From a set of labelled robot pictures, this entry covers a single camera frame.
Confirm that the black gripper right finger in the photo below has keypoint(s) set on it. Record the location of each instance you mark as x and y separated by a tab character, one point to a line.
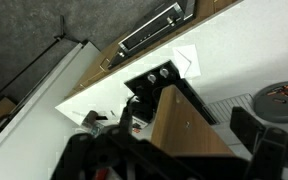
274	153

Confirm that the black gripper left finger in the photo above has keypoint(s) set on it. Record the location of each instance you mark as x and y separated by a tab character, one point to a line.
110	153

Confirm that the wooden cabinet door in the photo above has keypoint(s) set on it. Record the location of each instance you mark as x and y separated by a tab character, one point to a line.
184	123

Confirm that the wooden base cabinet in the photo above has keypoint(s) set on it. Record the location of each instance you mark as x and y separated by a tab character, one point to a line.
97	66

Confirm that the gray round pan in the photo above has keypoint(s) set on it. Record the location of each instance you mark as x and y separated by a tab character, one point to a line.
277	110

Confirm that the batteries in pan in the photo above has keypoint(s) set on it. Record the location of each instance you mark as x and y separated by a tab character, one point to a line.
284	90

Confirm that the silver cooktop knob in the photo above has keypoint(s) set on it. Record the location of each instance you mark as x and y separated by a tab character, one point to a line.
164	72
151	78

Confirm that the white paper sheet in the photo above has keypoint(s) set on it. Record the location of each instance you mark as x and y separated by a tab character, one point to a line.
187	61

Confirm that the stainless drawer appliance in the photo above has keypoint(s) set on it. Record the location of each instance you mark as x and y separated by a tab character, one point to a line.
150	30

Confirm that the thin black tripod stand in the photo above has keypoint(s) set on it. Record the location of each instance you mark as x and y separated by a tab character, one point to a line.
62	28

